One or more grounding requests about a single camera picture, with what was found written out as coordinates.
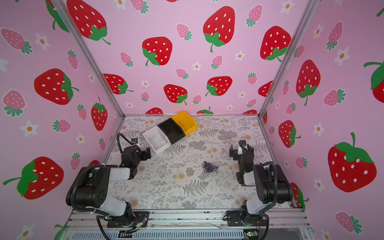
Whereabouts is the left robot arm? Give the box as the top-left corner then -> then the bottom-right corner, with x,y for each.
66,133 -> 151,232

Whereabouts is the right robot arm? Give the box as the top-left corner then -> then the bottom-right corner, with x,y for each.
226,140 -> 293,227

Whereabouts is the white plastic bin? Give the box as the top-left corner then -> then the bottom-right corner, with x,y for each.
143,125 -> 171,154

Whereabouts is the black plastic bin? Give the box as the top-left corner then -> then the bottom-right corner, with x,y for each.
158,118 -> 185,145

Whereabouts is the yellow plastic bin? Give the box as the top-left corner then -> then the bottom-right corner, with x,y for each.
172,111 -> 198,136

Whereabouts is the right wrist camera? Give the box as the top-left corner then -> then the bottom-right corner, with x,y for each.
238,140 -> 248,155

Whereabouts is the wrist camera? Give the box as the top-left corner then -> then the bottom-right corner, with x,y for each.
238,140 -> 248,155
131,138 -> 139,145

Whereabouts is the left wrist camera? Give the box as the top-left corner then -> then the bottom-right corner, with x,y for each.
131,138 -> 139,145

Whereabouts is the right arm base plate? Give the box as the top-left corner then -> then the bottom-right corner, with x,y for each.
222,210 -> 269,227

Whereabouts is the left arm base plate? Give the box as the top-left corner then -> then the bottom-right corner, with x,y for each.
107,211 -> 150,228

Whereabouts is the aluminium frame rail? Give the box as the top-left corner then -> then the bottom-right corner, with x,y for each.
61,208 -> 314,240

